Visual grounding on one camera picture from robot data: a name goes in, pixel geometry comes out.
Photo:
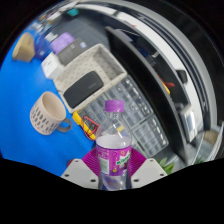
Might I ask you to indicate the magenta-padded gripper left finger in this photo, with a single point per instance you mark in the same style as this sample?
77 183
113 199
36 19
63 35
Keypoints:
78 171

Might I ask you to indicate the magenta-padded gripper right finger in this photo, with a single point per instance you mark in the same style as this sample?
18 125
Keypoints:
148 171

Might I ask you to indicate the purple-capped clear drink bottle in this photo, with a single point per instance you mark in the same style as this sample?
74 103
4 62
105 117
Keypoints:
113 156

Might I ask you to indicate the grey small-parts drawer cabinet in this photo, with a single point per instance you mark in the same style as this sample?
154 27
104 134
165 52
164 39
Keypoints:
153 136
133 100
137 146
95 106

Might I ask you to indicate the yellow multimeter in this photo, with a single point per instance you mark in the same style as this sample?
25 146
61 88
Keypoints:
81 121

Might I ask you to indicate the beige patterned mug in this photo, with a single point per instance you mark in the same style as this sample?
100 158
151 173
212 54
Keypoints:
45 116

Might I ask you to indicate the white shelf unit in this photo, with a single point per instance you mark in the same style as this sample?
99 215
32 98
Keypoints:
216 140

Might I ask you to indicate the black rectangular speaker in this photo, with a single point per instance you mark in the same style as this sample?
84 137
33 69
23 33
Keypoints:
83 89

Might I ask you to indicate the white box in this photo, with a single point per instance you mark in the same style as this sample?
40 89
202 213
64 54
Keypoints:
51 66

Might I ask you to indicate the beige perforated tray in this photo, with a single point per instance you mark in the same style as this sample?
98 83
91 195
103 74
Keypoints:
90 61

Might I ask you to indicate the dark grey flat box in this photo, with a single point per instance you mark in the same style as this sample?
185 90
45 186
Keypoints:
71 51

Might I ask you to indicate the blue box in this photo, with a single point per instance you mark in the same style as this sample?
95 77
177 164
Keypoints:
43 46

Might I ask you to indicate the purple bag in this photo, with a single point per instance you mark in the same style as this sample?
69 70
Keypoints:
62 42

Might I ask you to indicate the brown cardboard box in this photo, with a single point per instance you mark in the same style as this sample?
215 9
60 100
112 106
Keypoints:
24 48

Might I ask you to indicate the teal device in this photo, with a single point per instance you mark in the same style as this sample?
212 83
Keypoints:
72 12

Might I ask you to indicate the black wall shelf unit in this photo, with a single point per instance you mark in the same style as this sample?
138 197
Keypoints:
150 76

